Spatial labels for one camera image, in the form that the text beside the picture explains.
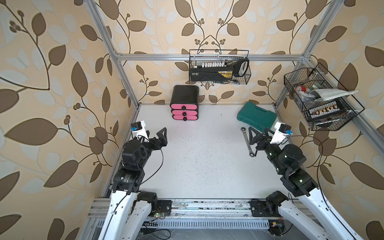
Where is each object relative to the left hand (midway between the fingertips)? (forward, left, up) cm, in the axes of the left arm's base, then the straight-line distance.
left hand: (158, 128), depth 68 cm
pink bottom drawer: (+30, -9, -27) cm, 41 cm away
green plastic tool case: (+34, -63, -29) cm, 77 cm away
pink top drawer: (+30, -9, -16) cm, 35 cm away
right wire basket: (+34, -80, +1) cm, 87 cm away
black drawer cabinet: (+36, -8, -18) cm, 41 cm away
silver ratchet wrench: (+3, -53, -31) cm, 61 cm away
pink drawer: (+29, -9, -20) cm, 36 cm away
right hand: (0, -45, +1) cm, 45 cm away
